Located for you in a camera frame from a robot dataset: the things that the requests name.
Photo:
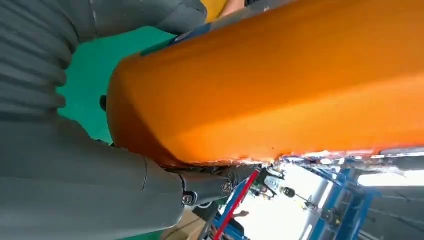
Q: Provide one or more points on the red metal bar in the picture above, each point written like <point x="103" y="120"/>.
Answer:
<point x="236" y="202"/>

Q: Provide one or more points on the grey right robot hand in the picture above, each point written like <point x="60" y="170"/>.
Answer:
<point x="82" y="198"/>

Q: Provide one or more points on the yellow sheet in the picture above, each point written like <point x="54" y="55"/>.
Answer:
<point x="214" y="8"/>

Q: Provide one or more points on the brown cardboard box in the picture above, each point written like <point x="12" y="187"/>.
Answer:
<point x="185" y="228"/>

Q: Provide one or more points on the right arm ribbed grey sleeve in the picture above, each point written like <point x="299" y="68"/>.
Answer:
<point x="30" y="66"/>

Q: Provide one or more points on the black white machine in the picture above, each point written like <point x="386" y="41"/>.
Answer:
<point x="276" y="185"/>

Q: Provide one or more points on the green table mat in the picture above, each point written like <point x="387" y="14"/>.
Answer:
<point x="89" y="82"/>

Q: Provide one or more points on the person's hand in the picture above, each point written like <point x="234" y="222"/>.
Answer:
<point x="232" y="6"/>

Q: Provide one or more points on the blue steel frame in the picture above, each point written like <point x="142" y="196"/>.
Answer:
<point x="344" y="205"/>

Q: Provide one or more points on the short ceiling light strip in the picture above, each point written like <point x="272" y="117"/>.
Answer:
<point x="391" y="179"/>

